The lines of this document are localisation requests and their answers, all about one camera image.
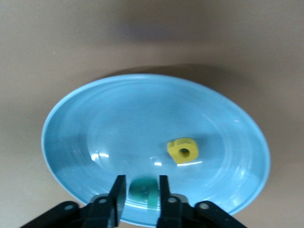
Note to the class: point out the blue plate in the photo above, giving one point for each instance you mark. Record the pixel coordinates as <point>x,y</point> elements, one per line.
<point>133,123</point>

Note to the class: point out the teal foam letter b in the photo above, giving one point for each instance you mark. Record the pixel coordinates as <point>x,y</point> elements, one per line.
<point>137,190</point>

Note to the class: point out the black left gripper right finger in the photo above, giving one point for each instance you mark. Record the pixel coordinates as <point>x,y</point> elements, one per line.
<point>173,213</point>

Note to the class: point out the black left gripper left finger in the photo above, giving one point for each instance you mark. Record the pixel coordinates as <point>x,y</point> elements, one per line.
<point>104,211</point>

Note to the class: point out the yellow foam letter a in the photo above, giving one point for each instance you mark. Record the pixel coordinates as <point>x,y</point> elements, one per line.
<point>177,152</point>

